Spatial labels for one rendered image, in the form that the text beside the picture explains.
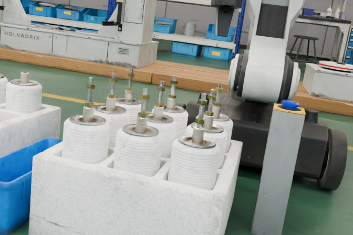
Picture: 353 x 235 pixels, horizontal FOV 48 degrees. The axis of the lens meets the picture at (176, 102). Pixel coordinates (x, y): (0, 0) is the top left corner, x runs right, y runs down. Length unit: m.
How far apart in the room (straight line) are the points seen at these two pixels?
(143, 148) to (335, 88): 2.23
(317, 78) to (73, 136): 2.23
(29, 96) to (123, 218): 0.50
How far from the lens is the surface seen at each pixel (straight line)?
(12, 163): 1.04
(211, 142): 0.79
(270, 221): 1.00
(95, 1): 9.97
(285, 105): 0.93
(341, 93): 2.89
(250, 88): 1.15
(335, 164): 1.31
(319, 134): 1.31
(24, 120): 1.10
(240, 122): 1.29
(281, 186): 0.97
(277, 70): 1.14
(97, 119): 0.86
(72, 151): 0.83
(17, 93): 1.16
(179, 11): 9.35
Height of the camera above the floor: 0.48
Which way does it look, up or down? 12 degrees down
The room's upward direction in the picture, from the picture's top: 7 degrees clockwise
